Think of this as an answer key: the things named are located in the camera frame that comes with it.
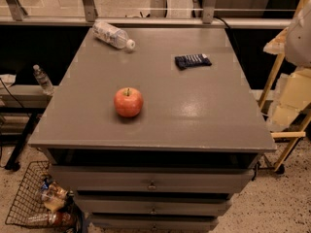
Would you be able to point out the red apple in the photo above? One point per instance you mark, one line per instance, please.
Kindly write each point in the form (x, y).
(128, 102)

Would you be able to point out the grey drawer cabinet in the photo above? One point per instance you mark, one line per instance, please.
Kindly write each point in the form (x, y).
(177, 164)

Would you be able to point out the dark blue snack packet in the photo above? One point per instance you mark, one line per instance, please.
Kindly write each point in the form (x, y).
(192, 60)

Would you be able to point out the clear plastic water bottle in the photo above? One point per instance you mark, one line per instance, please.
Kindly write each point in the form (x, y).
(112, 35)

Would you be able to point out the upright small water bottle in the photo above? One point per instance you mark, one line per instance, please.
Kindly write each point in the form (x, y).
(43, 80)

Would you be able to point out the metal railing with glass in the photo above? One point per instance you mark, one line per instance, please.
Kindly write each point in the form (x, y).
(236, 13)

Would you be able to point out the snack bags in basket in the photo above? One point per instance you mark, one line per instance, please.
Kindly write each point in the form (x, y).
(54, 199)

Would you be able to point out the white robot body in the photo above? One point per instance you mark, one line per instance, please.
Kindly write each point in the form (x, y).
(298, 40)

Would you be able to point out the yellow wooden ladder frame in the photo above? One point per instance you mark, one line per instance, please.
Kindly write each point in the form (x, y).
(292, 96)

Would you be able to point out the black wire basket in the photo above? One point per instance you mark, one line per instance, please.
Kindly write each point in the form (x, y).
(27, 201)

